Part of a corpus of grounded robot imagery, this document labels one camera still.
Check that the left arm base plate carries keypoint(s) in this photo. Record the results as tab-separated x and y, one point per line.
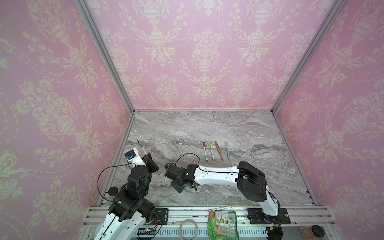
159	217

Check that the aluminium front rail frame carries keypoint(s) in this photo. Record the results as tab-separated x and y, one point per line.
190	223

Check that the white marker pink tip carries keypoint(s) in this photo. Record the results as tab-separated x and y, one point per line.
220	208

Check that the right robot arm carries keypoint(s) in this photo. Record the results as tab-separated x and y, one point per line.
250	181

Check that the green snack bag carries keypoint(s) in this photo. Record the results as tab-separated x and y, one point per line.
222	225

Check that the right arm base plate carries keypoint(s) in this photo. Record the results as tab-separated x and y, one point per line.
257	217

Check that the brown jar black lid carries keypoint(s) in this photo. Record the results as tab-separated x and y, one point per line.
312	232

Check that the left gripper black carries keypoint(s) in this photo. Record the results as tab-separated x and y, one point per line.
150	163

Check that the pink pen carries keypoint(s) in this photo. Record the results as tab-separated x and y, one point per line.
142	147

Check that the tan brown pen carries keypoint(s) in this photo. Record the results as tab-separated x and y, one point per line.
219	150

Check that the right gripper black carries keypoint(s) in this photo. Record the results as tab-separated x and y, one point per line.
178	189

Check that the light green pen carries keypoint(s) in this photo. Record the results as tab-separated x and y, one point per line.
227	150

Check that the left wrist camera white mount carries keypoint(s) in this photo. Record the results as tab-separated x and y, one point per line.
133	158

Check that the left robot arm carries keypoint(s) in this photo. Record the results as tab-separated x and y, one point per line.
129	209

